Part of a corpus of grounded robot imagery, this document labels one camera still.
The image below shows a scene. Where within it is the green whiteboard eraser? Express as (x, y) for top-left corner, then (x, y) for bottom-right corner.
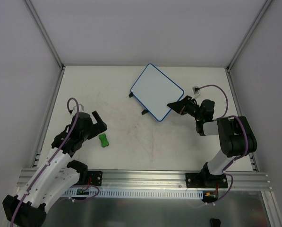
(98, 133), (109, 148)

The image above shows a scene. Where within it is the blue framed whiteboard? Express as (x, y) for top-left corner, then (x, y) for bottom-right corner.
(129, 63), (185, 122)

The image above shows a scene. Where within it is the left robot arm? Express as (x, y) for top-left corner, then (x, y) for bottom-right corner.
(2, 111), (107, 227)

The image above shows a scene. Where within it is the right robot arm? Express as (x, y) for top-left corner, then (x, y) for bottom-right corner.
(167, 96), (257, 188)

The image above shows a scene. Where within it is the black object on floor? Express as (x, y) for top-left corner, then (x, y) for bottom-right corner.
(210, 218), (221, 227)

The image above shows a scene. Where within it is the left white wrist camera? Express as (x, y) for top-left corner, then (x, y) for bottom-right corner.
(70, 104), (84, 116)

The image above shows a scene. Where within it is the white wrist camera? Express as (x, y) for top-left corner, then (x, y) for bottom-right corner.
(70, 104), (84, 116)
(192, 86), (201, 99)

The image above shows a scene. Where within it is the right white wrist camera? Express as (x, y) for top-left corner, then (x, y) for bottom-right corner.
(192, 86), (201, 99)

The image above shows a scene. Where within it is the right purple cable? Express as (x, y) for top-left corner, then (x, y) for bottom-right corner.
(188, 84), (250, 209)

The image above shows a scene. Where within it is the purple cable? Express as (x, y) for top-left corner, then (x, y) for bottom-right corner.
(188, 84), (250, 209)
(9, 97), (101, 227)

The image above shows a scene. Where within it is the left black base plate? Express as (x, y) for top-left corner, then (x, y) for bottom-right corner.
(86, 171), (103, 187)

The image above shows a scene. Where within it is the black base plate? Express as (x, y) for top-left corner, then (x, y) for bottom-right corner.
(86, 171), (103, 187)
(185, 173), (228, 189)

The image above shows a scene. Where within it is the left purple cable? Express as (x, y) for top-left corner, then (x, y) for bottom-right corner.
(9, 97), (101, 227)

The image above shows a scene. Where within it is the aluminium mounting rail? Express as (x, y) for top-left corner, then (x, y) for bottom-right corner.
(17, 167), (273, 191)

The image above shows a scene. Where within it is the white slotted cable duct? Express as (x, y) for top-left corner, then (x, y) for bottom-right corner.
(62, 188), (204, 200)

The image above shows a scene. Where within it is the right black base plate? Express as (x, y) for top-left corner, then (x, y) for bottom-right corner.
(185, 173), (228, 189)

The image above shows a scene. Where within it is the left aluminium frame post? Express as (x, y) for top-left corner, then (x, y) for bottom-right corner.
(25, 0), (65, 70)

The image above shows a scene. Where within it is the aluminium frame post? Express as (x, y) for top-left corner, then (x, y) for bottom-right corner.
(25, 0), (65, 70)
(225, 0), (273, 71)

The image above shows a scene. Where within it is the right aluminium frame post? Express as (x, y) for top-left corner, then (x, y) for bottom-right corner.
(225, 0), (273, 71)

